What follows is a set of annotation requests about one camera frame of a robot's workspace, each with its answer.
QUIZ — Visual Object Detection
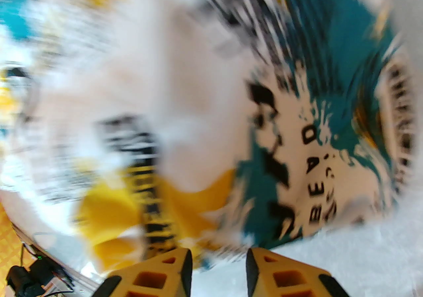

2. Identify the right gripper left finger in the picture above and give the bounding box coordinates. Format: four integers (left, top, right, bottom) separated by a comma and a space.
97, 248, 193, 297

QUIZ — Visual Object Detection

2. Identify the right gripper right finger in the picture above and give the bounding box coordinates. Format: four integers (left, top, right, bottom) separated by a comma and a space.
246, 247, 346, 297

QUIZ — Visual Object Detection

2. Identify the white printed shirt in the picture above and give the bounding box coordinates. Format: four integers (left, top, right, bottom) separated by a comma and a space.
0, 0, 418, 271

